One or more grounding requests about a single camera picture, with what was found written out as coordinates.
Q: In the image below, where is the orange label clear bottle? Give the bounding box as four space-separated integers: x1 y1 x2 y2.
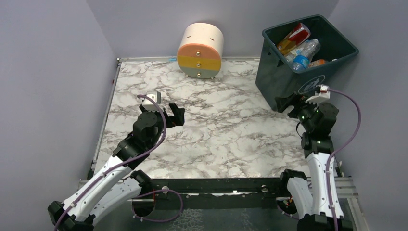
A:
308 59 328 68

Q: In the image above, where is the blue cap clear bottle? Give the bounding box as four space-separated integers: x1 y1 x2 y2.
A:
291 38 321 71

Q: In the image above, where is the red gold label bottle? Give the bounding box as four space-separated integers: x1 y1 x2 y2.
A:
277 23 311 55

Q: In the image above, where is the white label long bottle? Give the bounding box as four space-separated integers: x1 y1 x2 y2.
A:
284 44 304 63

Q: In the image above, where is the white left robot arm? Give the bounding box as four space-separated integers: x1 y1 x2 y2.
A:
48 103 185 231

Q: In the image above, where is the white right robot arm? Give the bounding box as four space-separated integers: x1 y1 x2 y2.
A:
275 92 354 231

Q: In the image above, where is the dark green plastic bin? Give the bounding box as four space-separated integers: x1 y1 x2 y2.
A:
255 14 359 111

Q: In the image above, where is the cream orange round drawer box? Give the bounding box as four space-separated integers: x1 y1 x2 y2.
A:
176 23 224 79

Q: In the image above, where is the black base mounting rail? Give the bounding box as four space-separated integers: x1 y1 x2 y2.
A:
122 170 310 218

